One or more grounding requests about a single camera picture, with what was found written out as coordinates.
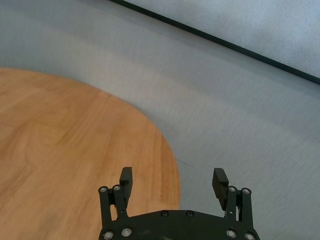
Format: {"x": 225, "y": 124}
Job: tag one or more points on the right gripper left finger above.
{"x": 126, "y": 182}

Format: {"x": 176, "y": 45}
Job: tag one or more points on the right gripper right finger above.
{"x": 220, "y": 190}

